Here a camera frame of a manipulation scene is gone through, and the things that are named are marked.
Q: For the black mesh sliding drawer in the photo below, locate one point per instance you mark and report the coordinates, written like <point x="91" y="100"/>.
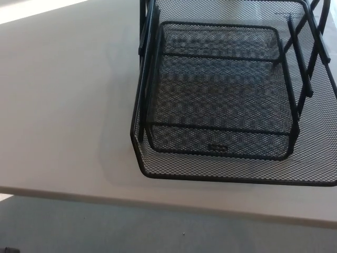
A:
<point x="316" y="147"/>

